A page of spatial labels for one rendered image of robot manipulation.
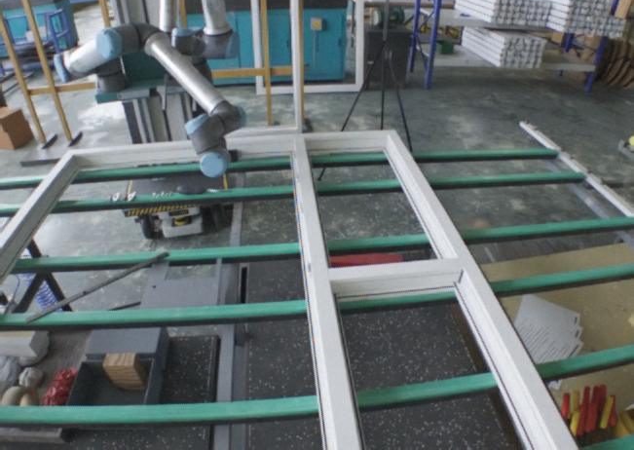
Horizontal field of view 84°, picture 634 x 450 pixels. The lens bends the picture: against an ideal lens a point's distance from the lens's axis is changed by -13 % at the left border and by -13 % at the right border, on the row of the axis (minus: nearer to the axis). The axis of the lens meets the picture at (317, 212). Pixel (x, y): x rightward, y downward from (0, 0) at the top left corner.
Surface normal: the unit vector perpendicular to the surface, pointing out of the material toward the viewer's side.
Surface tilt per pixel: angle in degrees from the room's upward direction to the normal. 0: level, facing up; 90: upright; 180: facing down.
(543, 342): 0
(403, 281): 90
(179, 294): 0
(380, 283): 90
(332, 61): 90
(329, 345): 0
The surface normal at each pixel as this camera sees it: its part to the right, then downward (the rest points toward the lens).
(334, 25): 0.11, 0.59
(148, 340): 0.00, -0.81
